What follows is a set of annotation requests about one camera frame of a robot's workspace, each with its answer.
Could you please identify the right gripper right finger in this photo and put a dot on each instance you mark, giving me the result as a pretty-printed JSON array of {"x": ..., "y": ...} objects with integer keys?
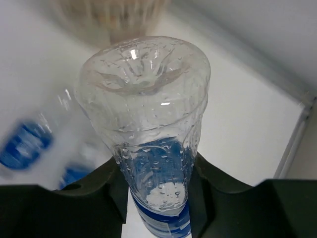
[{"x": 223, "y": 207}]

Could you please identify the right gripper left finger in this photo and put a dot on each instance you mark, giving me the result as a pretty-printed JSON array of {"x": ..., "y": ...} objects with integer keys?
[{"x": 93, "y": 207}]

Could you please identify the blue label bottle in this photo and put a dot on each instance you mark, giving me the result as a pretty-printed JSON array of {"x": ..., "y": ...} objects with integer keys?
[
  {"x": 89, "y": 156},
  {"x": 34, "y": 134},
  {"x": 145, "y": 98}
]

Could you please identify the beige plastic waste bin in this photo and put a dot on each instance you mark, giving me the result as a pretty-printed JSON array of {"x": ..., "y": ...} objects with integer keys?
[{"x": 101, "y": 23}]

